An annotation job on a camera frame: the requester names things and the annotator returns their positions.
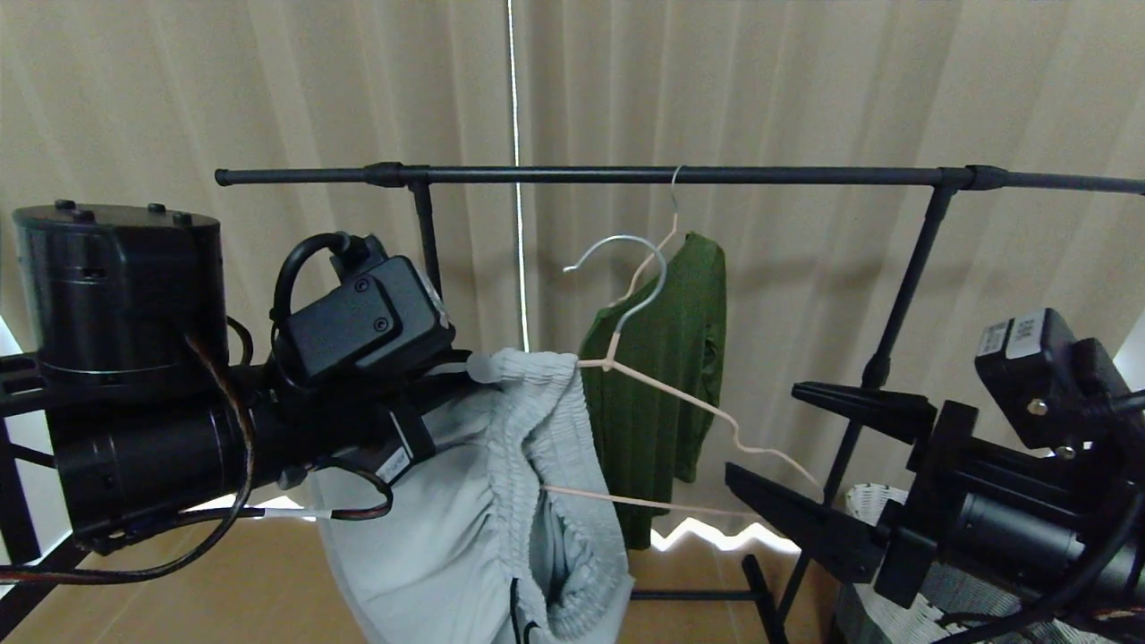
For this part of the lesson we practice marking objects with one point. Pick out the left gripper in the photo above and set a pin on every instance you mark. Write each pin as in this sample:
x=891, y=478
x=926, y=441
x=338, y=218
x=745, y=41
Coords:
x=179, y=456

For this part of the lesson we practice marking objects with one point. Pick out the beige curtain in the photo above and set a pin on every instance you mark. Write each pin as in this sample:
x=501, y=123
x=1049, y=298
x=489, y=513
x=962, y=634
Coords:
x=224, y=80

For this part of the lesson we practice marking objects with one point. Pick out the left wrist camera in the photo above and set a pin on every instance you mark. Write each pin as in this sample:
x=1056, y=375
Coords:
x=367, y=322

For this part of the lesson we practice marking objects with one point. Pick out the pale grey shorts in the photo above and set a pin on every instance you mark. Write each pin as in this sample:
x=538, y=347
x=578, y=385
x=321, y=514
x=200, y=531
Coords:
x=447, y=537

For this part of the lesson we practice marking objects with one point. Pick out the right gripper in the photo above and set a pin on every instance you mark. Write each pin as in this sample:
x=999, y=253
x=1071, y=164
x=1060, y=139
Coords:
x=1011, y=510

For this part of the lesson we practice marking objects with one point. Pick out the pink clothes hanger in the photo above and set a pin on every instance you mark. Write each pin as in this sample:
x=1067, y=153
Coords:
x=673, y=224
x=613, y=353

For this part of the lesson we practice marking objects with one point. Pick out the white laundry basket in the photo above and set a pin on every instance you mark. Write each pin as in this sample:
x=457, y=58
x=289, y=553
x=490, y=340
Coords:
x=872, y=501

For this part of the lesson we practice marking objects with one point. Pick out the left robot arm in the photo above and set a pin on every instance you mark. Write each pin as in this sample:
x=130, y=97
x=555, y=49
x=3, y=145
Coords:
x=116, y=295

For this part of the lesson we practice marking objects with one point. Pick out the green long-sleeved shirt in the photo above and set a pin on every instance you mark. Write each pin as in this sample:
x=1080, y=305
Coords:
x=662, y=376

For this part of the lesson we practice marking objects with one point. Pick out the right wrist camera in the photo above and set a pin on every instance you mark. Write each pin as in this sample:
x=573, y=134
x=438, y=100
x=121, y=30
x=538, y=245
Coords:
x=1038, y=376

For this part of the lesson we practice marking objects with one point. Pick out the black clothes rack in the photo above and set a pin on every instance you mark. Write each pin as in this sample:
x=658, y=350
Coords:
x=805, y=175

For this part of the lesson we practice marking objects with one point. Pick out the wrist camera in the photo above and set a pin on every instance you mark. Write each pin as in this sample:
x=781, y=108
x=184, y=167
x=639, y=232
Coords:
x=367, y=322
x=1038, y=376

